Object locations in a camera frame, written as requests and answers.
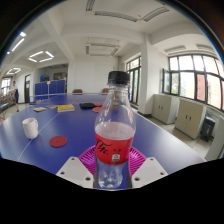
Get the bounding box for ceiling air conditioner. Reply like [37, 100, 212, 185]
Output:
[85, 42, 122, 58]

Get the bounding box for clear red-labelled drink bottle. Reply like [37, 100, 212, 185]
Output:
[93, 70, 137, 190]

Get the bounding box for beige two-door cabinet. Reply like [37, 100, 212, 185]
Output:
[174, 98, 208, 140]
[151, 93, 179, 125]

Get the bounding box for wide dark-framed window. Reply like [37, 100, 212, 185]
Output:
[162, 54, 224, 111]

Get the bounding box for tall dark-framed window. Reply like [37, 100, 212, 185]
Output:
[125, 56, 142, 105]

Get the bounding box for black bin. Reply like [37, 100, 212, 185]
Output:
[199, 115, 216, 143]

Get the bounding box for flat round red coaster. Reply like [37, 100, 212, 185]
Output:
[49, 135, 68, 148]

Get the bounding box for blue folded partition boards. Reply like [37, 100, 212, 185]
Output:
[34, 79, 67, 98]

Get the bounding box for small yellow and blue book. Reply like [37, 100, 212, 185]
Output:
[33, 106, 48, 113]

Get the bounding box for dark door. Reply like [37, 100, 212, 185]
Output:
[24, 74, 32, 104]

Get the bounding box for black paddle case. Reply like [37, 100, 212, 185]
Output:
[79, 102, 97, 110]

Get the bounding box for ceiling lights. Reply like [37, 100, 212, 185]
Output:
[6, 31, 55, 75]

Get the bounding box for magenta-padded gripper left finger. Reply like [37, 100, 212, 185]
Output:
[55, 145, 99, 190]

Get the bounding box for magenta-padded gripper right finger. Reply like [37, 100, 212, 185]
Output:
[126, 146, 169, 190]

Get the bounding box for person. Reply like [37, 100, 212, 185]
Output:
[11, 80, 20, 113]

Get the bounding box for white cup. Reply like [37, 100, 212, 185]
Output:
[21, 117, 40, 140]

